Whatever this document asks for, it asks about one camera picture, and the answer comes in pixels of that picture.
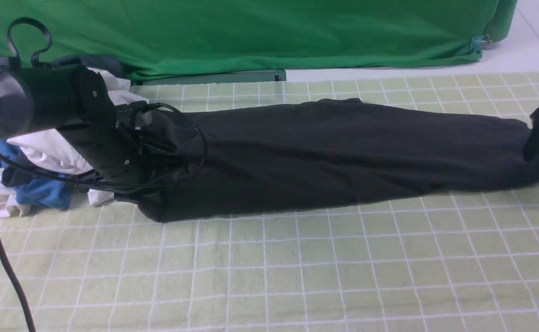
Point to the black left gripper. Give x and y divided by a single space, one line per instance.
125 158

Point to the dark gray long-sleeve shirt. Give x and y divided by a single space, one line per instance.
337 153

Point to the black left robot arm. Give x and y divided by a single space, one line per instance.
12 121

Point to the white crumpled shirt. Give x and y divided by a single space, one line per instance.
49 151

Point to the teal binder clip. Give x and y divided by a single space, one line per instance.
479 43

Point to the blue crumpled garment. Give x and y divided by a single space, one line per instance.
20 190

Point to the green backdrop cloth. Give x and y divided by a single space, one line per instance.
165 38

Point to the dark green metal bar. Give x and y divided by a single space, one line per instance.
248 76

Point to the light green checkered table mat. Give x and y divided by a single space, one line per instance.
459 263

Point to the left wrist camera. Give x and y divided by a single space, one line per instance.
133 115

